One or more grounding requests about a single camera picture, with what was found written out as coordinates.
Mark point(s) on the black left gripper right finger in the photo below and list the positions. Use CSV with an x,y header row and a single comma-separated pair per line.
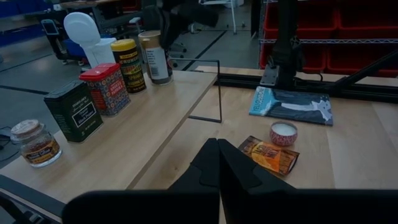
x,y
248,202

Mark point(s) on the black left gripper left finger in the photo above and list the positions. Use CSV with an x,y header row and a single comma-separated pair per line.
x,y
192,205

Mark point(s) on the orange and brown spice pouch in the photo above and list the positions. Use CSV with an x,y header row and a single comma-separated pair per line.
x,y
270,155

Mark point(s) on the red patterned candle tin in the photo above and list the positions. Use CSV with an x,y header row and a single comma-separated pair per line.
x,y
283,133

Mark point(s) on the red-lidded smoked paprika tin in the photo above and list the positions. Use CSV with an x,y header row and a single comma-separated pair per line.
x,y
105,90

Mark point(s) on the tan-lidded cardboard seasoning canister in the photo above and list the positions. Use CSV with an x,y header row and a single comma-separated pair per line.
x,y
157,59

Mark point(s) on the dark green black pepper tin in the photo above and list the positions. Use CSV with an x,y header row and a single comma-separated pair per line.
x,y
74,112

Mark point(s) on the yellow-lidded crunchy onion shaker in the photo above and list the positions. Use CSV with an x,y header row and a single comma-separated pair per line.
x,y
130,65

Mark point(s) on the small glass spice jar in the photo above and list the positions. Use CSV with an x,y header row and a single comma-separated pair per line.
x,y
35,146

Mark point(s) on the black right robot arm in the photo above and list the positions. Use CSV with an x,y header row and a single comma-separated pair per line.
x,y
286,46

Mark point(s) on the black office chair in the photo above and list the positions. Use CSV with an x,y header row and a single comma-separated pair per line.
x,y
180,21

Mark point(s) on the white step stool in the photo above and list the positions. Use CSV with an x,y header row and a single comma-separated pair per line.
x,y
217,2

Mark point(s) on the white trash can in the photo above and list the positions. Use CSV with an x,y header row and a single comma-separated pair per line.
x,y
84,34

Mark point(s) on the blue storage bins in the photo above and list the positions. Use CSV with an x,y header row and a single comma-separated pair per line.
x,y
18,7

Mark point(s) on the wooden shelf with black frame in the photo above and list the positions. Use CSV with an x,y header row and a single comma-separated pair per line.
x,y
140,130

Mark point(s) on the black table frame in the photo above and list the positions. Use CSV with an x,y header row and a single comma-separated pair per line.
x,y
242,82

